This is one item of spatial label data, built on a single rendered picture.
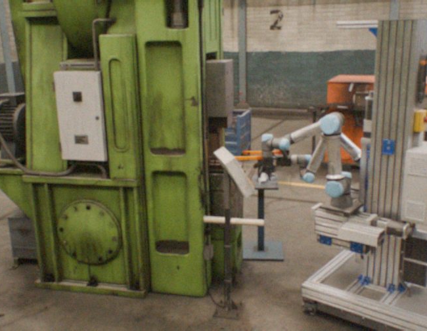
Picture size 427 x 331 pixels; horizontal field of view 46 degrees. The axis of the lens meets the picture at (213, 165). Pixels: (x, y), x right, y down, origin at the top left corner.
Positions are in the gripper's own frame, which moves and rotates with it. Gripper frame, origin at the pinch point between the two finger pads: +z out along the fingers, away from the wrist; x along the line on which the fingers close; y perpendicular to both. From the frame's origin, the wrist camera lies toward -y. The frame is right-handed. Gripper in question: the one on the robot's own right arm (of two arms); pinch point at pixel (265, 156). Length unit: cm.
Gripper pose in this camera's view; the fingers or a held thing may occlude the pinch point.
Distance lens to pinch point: 398.6
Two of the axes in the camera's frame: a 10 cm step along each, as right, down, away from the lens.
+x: 2.2, -2.7, 9.4
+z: -9.7, -0.1, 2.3
